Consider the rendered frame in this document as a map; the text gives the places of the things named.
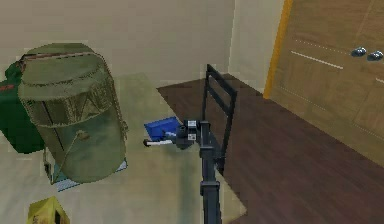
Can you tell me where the orange door frame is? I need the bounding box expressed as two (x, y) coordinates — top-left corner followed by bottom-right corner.
(262, 0), (295, 100)

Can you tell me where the dark green bag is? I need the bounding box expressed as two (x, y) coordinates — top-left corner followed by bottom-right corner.
(0, 60), (46, 155)

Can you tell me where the yellow box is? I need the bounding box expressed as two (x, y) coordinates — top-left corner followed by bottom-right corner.
(26, 195), (71, 224)

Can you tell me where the olive green duffel bag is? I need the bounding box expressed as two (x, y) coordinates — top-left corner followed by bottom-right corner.
(17, 42), (130, 185)

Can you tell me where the blue box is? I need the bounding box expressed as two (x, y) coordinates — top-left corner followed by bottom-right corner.
(143, 116), (183, 143)

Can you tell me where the brown wooden door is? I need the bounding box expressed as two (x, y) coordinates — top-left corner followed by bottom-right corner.
(268, 0), (384, 169)

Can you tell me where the grey round door knob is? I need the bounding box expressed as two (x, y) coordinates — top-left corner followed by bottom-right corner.
(350, 46), (368, 58)
(366, 50), (384, 62)

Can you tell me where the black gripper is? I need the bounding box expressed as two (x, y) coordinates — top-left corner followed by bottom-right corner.
(142, 124), (190, 151)

